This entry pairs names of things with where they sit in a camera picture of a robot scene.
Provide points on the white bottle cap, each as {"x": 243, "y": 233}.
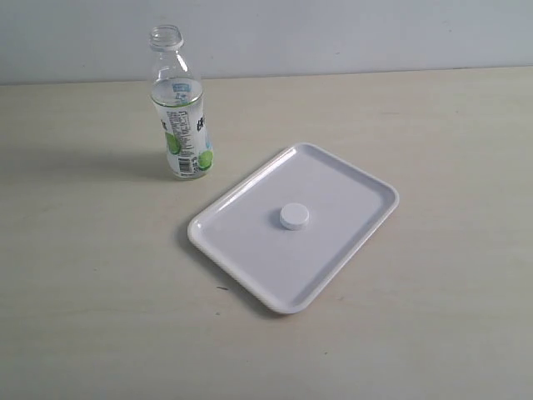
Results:
{"x": 294, "y": 216}

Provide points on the clear plastic drink bottle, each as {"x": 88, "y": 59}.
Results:
{"x": 177, "y": 95}

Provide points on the white rectangular plastic tray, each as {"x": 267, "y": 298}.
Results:
{"x": 286, "y": 270}

